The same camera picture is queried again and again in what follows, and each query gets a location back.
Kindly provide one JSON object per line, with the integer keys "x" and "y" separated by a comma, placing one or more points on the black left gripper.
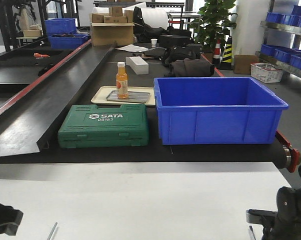
{"x": 10, "y": 220}

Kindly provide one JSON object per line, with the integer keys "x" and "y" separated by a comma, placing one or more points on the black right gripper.
{"x": 283, "y": 224}

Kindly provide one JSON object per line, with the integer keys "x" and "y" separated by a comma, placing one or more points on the small grey metal tray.
{"x": 133, "y": 97}

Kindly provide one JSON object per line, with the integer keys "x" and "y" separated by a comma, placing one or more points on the beige plastic tray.
{"x": 107, "y": 95}

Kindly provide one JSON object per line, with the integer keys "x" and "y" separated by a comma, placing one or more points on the green SATA tool case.
{"x": 91, "y": 126}

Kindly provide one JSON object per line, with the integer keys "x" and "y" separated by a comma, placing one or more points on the large blue plastic bin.
{"x": 216, "y": 110}

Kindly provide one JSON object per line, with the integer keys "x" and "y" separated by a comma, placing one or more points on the brown cardboard box floor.
{"x": 242, "y": 63}

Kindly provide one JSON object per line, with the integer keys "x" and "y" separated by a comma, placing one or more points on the yellow black traffic cone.
{"x": 227, "y": 56}

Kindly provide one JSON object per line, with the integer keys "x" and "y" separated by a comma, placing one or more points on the metal shelf rack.
{"x": 281, "y": 42}

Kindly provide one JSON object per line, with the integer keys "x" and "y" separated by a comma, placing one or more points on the red white traffic cone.
{"x": 217, "y": 53}

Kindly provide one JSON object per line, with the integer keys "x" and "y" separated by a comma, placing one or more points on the orange juice bottle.
{"x": 122, "y": 81}

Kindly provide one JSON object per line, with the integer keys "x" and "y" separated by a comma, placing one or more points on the dark grey cloth bundle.
{"x": 190, "y": 68}

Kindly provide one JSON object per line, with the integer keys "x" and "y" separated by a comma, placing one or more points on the blue bin with tools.
{"x": 68, "y": 41}

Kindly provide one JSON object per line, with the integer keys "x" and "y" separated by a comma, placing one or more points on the blue bin stacked upper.
{"x": 60, "y": 26}

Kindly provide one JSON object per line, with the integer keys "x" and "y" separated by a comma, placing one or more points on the white foam block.
{"x": 138, "y": 65}

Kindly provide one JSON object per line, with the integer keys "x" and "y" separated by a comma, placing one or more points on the black bag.
{"x": 175, "y": 53}

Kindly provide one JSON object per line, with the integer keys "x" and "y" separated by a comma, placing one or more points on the green potted plant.
{"x": 214, "y": 23}

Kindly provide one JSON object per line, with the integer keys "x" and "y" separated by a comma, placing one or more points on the white paper sheet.
{"x": 132, "y": 48}

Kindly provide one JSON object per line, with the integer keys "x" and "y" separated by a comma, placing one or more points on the large cardboard box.
{"x": 107, "y": 30}

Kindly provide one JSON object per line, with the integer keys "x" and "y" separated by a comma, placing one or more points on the white paper cup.
{"x": 153, "y": 42}

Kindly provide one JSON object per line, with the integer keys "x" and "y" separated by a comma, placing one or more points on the white foam roll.
{"x": 155, "y": 17}

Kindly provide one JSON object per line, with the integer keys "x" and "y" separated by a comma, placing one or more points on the red conveyor end bracket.
{"x": 293, "y": 155}

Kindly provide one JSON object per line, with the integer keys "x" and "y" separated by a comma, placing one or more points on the white wire basket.
{"x": 266, "y": 73}

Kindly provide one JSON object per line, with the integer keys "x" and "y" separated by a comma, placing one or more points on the orange handled tool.
{"x": 40, "y": 56}

